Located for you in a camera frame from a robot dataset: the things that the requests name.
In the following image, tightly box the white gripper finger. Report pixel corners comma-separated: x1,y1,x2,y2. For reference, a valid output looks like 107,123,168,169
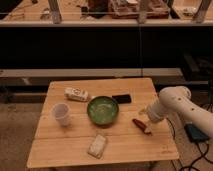
145,125,152,133

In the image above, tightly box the green bowl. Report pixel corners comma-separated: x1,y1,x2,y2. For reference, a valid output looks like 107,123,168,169
87,96,119,126

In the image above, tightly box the white lying bottle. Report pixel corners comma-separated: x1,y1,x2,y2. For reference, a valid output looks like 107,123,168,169
65,88,90,102

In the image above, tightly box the wooden tray with clutter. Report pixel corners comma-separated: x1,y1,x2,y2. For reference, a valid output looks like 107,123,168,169
109,0,170,18

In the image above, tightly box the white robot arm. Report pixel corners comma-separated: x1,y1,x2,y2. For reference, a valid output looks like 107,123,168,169
139,86,213,138

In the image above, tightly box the wooden table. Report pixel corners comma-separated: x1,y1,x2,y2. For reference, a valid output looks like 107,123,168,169
27,78,179,168

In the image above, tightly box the black cable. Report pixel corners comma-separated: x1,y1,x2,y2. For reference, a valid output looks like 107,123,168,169
169,118,213,171

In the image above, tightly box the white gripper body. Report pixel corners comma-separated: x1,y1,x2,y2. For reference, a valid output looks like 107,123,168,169
139,109,151,133

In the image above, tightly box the black power box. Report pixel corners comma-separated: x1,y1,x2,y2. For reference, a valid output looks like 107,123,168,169
184,123,210,143

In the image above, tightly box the translucent plastic cup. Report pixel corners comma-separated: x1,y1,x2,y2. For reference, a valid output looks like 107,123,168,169
51,103,70,127

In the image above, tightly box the black smartphone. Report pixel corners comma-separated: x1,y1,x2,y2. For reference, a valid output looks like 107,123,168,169
113,94,131,104

